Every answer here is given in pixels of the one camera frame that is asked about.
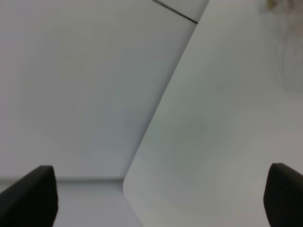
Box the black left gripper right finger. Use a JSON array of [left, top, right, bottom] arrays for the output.
[[263, 163, 303, 227]]

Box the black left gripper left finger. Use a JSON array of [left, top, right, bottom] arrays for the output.
[[0, 166, 59, 227]]

